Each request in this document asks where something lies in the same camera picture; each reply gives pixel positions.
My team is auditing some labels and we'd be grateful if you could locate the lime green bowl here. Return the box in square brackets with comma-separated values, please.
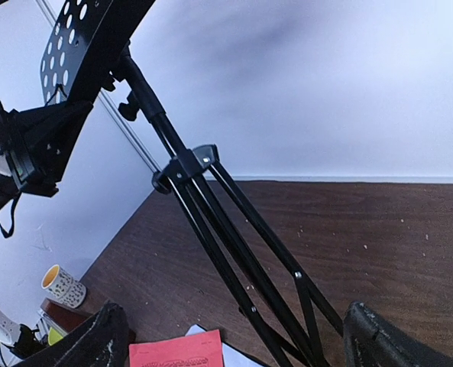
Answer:
[47, 327, 67, 346]

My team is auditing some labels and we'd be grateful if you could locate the patterned mug yellow inside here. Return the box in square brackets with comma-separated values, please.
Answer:
[41, 265, 87, 309]

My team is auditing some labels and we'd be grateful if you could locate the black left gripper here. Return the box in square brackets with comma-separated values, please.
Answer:
[0, 101, 93, 198]

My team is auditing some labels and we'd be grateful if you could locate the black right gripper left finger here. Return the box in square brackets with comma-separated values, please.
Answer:
[17, 302, 129, 367]

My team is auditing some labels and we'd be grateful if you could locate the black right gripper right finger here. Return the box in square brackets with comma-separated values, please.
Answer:
[343, 301, 453, 367]

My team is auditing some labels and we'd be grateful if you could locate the red sheet music page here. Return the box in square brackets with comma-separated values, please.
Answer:
[129, 330, 224, 367]

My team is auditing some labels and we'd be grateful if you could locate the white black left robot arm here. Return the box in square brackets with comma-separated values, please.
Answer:
[0, 101, 93, 239]

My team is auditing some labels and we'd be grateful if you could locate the black perforated music stand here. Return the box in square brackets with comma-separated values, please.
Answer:
[41, 1, 342, 366]

